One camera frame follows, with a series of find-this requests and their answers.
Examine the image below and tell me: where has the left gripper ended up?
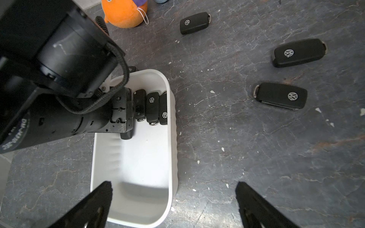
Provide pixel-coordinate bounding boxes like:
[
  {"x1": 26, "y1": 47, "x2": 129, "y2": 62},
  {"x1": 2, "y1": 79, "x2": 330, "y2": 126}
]
[{"x1": 110, "y1": 87, "x2": 134, "y2": 140}]

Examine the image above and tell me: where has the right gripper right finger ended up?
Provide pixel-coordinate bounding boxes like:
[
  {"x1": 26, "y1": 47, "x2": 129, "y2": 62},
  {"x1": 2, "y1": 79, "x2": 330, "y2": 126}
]
[{"x1": 235, "y1": 182, "x2": 298, "y2": 228}]

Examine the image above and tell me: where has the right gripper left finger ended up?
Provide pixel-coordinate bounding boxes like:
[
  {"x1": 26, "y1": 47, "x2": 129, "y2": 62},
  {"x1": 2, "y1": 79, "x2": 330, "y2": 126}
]
[{"x1": 50, "y1": 181, "x2": 113, "y2": 228}]

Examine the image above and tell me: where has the black car key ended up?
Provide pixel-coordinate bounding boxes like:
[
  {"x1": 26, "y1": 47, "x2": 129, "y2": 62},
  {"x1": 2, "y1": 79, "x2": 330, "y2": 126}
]
[
  {"x1": 253, "y1": 82, "x2": 308, "y2": 110},
  {"x1": 180, "y1": 12, "x2": 212, "y2": 35},
  {"x1": 133, "y1": 89, "x2": 146, "y2": 122}
]

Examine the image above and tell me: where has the black VW key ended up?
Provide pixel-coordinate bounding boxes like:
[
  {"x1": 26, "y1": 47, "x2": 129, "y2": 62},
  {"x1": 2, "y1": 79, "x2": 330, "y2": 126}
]
[{"x1": 145, "y1": 92, "x2": 159, "y2": 125}]

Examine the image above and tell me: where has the black key with buttons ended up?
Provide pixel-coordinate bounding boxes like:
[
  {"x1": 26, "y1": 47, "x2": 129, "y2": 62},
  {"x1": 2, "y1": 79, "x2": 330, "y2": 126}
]
[{"x1": 129, "y1": 66, "x2": 138, "y2": 73}]

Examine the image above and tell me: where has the white storage box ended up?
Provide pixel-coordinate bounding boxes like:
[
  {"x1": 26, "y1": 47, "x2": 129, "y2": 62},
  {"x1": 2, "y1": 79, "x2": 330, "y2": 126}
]
[{"x1": 90, "y1": 69, "x2": 178, "y2": 228}]

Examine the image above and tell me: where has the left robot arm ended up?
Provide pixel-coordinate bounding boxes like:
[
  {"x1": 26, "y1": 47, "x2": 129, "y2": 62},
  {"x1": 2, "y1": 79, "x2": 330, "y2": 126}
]
[{"x1": 1, "y1": 1, "x2": 134, "y2": 154}]

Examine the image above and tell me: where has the orange plush toy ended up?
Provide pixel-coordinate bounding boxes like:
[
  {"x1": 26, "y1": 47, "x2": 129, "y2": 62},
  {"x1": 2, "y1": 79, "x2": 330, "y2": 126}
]
[{"x1": 101, "y1": 0, "x2": 149, "y2": 29}]

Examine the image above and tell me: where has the blue grey pouch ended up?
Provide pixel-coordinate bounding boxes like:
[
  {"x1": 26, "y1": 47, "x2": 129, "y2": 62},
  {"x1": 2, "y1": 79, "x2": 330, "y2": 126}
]
[{"x1": 155, "y1": 0, "x2": 169, "y2": 4}]

